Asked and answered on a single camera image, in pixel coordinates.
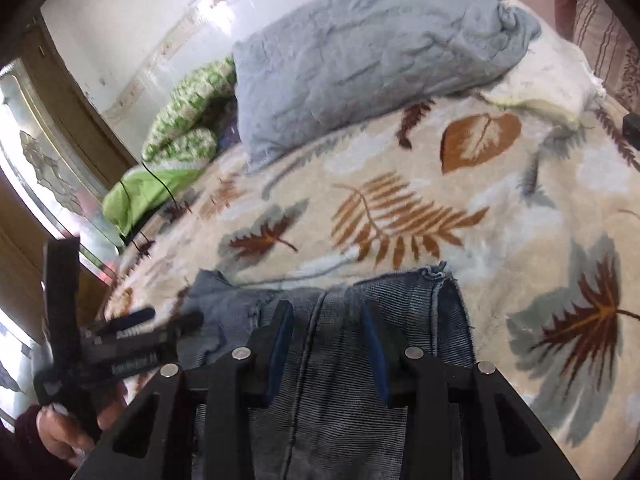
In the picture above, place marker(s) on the grey-blue denim pants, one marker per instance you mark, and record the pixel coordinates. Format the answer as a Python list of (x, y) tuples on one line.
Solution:
[(340, 410)]

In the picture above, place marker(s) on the cream white cloth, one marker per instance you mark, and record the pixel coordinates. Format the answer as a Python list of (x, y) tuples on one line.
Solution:
[(545, 80)]

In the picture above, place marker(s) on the striped beige cushion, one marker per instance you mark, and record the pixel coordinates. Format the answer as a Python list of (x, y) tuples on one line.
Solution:
[(610, 45)]

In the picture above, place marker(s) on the leaf-printed beige blanket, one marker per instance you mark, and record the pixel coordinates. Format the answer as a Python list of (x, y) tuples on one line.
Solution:
[(425, 160)]

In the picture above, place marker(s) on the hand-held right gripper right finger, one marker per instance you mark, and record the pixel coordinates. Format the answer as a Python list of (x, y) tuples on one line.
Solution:
[(377, 355)]

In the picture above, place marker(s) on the person's left hand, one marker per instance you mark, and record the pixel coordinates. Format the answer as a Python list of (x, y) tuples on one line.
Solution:
[(62, 432)]

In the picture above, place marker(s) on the grey quilted pillow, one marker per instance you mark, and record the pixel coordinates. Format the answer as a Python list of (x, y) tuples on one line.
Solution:
[(360, 50)]

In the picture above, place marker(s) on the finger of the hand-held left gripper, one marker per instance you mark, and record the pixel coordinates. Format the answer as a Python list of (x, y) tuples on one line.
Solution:
[(132, 317), (185, 325)]

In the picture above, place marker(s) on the green checkered quilt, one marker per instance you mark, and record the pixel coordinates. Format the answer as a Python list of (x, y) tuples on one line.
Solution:
[(175, 110)]

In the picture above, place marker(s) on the person's left forearm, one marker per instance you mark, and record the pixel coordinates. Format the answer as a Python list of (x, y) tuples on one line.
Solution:
[(25, 455)]

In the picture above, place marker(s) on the wooden door with stained glass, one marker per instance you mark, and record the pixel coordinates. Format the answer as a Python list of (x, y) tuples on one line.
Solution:
[(75, 100)]

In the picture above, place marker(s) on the plain green pillow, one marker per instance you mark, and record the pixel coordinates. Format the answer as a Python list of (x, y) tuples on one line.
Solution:
[(135, 190)]

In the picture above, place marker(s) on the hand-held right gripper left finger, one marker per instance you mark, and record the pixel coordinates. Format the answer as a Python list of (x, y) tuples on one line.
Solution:
[(280, 345)]

